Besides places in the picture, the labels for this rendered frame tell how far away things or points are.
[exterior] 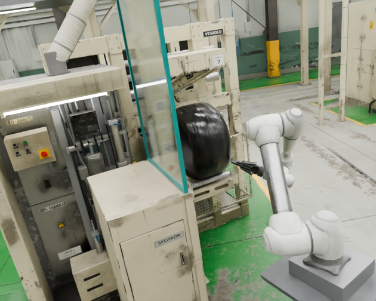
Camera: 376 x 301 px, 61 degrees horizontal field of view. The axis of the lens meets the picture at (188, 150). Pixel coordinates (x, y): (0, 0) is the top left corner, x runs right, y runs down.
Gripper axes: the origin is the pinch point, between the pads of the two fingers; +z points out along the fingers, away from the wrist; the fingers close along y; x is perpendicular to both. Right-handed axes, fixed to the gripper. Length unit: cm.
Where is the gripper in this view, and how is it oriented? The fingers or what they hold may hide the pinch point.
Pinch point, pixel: (236, 162)
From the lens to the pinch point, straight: 234.0
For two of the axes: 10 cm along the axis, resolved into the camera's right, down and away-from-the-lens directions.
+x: 3.7, -6.6, 6.5
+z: -9.2, -3.3, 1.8
